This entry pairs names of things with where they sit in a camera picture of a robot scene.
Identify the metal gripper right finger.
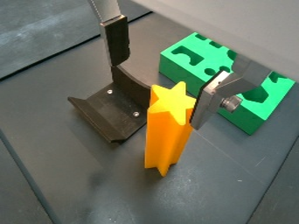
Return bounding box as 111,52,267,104
190,54,271,130

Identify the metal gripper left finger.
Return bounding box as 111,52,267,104
89,0,130,67

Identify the orange star prism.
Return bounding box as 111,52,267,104
145,81,195,177

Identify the green shape sorter board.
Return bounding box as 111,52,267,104
159,33,295,134

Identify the black curved bracket stand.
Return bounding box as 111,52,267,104
69,66,151,143

